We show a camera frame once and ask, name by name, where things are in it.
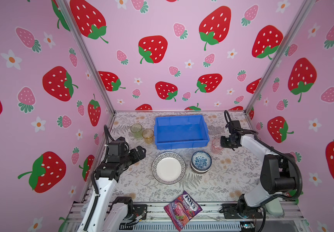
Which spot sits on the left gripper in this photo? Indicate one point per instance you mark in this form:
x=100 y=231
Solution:
x=141 y=154

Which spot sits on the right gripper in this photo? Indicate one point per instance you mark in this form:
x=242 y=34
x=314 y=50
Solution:
x=223 y=137

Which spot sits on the pink transparent cup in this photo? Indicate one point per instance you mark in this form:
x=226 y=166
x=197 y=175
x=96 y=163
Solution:
x=216 y=146

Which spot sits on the yellow transparent cup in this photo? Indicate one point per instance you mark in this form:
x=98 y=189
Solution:
x=148 y=136

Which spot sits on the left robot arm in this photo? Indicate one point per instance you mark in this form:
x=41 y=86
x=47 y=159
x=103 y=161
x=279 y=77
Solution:
x=100 y=216

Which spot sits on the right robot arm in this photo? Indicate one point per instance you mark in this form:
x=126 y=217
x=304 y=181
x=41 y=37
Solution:
x=280 y=176

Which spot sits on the blue plastic bin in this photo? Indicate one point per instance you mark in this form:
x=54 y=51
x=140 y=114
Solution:
x=178 y=132

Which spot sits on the blue patterned bowl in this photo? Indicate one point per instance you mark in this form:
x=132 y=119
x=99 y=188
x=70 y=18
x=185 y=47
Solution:
x=201 y=160

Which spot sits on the white plate with patterned rim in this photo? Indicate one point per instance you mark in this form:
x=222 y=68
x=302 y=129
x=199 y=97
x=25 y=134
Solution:
x=168 y=168

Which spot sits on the purple Fox's candy bag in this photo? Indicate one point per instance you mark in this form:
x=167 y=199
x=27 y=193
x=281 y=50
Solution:
x=182 y=210

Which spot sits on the pale green oblong case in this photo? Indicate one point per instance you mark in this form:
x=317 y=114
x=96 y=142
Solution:
x=274 y=208

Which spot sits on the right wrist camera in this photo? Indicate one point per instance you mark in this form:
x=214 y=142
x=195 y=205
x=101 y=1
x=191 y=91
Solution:
x=233 y=126

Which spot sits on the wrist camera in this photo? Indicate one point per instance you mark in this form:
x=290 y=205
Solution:
x=117 y=148
x=233 y=126

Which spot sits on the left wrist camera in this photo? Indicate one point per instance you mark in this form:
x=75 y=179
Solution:
x=117 y=148

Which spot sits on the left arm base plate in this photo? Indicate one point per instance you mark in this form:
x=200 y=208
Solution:
x=128 y=212

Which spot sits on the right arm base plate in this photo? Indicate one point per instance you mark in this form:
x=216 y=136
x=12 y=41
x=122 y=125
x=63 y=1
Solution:
x=235 y=211

